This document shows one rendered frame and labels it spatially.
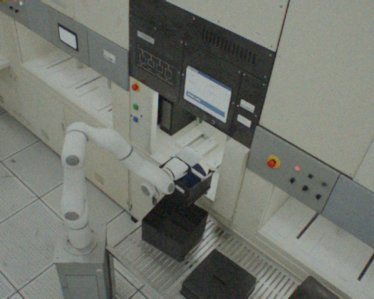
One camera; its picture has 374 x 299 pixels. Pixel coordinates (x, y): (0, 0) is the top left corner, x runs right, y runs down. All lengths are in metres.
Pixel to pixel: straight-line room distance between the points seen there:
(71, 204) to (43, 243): 1.39
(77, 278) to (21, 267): 0.88
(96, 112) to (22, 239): 1.15
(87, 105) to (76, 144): 1.39
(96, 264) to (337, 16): 1.74
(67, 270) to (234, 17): 1.62
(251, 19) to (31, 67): 2.30
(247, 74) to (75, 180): 0.93
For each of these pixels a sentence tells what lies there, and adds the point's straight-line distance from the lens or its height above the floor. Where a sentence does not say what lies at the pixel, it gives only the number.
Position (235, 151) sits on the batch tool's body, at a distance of 2.12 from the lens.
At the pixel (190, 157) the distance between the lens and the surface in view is 2.21.
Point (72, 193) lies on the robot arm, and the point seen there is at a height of 1.24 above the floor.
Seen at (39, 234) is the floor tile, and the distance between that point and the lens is 3.52.
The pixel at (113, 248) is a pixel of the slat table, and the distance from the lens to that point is 2.46.
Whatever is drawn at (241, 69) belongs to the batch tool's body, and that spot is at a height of 1.80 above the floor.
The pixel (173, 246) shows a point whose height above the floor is 0.87.
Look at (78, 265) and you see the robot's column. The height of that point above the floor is 0.72.
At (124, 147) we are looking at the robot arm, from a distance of 1.88.
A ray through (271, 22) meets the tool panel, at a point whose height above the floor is 2.07.
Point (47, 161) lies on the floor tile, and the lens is 4.04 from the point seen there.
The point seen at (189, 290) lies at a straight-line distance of 2.23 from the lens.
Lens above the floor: 2.81
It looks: 43 degrees down
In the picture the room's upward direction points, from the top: 7 degrees clockwise
